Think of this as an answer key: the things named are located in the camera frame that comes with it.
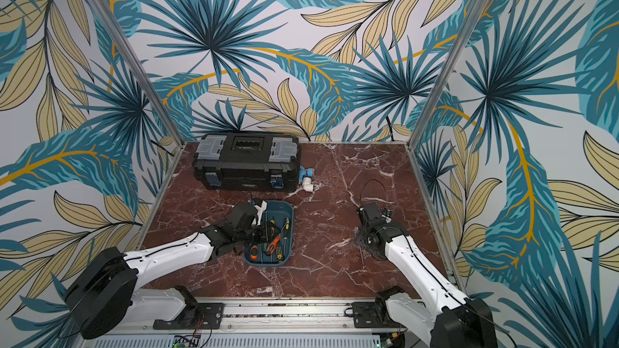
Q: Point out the small yellow screwdriver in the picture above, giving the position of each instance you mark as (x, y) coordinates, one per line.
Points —
(286, 229)

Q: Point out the orange precision screwdriver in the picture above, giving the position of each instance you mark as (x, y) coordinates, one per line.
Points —
(271, 248)

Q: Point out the yellow-black dotted-grip screwdriver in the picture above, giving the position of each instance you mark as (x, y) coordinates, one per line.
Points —
(280, 255)

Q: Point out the orange-black stubby screwdriver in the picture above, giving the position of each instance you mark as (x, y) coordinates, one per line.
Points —
(254, 252)

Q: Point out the clear-handled small screwdriver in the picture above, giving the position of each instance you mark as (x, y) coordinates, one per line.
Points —
(359, 246)

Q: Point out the white pipe elbow fitting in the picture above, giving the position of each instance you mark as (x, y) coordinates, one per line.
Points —
(307, 185)

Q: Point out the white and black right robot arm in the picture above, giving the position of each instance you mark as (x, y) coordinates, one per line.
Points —
(445, 316)

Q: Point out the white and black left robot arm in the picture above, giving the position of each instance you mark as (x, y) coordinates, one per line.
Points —
(112, 288)

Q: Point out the teal plastic storage tray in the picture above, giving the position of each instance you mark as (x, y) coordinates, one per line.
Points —
(272, 222)

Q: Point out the blue valve fitting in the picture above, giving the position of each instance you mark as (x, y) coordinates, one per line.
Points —
(305, 173)

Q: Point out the black plastic toolbox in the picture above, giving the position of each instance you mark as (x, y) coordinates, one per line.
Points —
(248, 161)

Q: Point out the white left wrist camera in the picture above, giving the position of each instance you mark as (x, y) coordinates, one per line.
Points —
(260, 205)

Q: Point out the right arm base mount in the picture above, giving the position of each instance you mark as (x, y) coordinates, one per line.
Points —
(374, 314)

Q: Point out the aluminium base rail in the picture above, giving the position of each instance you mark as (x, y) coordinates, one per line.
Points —
(267, 322)

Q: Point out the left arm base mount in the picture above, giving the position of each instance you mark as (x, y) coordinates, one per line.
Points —
(195, 315)

